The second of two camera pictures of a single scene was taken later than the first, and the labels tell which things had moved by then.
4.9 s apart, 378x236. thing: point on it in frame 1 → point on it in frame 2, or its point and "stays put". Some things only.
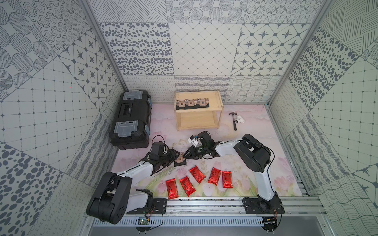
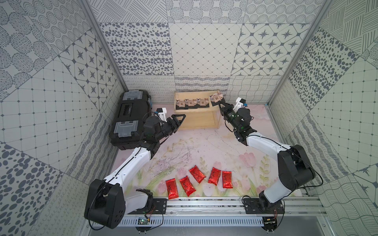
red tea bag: (214, 176) stays put
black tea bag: (179, 161) → (215, 98)
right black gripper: (192, 152) → (223, 112)
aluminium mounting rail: (233, 207) stays put
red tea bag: (197, 174) stays put
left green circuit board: (143, 221) stays put
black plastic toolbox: (131, 129) stays put
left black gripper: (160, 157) → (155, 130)
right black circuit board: (270, 223) stays put
